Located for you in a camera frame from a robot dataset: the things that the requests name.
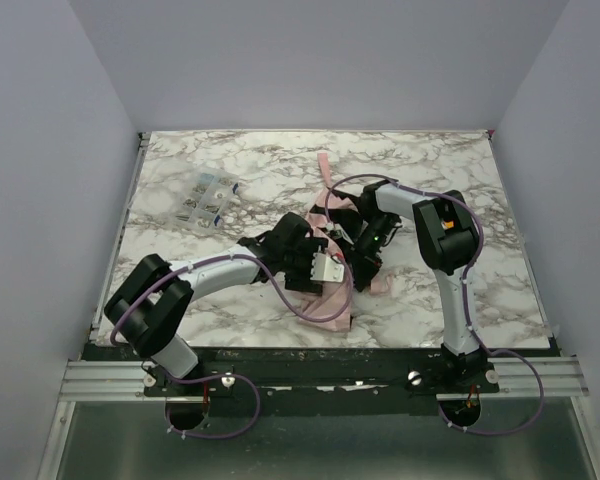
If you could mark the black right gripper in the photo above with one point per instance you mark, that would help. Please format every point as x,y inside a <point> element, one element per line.
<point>357,251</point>

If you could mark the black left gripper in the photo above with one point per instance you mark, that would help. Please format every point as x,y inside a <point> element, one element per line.
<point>305,267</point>

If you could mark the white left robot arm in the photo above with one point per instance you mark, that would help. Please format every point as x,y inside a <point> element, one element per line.
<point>148,307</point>

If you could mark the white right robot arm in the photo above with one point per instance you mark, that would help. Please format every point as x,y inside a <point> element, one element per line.
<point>449,243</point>

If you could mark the clear plastic organizer box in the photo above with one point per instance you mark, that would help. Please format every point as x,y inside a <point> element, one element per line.
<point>204,197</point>

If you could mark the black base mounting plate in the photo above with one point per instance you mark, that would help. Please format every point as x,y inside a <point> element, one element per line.
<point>320,382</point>

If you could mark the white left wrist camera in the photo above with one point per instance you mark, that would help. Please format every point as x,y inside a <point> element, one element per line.
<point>326,268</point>

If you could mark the aluminium frame rail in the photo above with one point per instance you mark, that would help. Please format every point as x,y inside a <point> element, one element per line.
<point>114,432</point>

